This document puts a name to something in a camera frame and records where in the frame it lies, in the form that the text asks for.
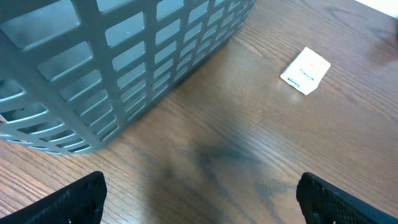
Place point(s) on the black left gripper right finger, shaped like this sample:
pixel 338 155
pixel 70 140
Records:
pixel 321 202

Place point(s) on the small orange tissue pack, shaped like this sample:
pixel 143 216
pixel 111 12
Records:
pixel 306 71

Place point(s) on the grey plastic shopping basket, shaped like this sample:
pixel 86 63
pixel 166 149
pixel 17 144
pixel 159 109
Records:
pixel 76 73

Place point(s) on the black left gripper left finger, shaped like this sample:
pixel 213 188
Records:
pixel 81 202

